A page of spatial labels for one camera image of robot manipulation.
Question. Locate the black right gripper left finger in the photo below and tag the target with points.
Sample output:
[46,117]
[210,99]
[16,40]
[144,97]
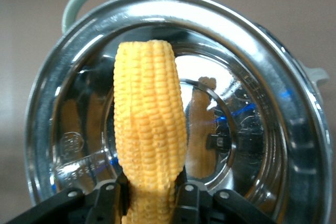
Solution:
[102,203]

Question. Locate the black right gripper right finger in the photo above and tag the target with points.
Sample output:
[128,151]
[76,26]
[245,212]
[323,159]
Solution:
[199,203]

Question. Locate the yellow corn cob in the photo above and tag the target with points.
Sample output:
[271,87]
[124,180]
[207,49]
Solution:
[147,108]

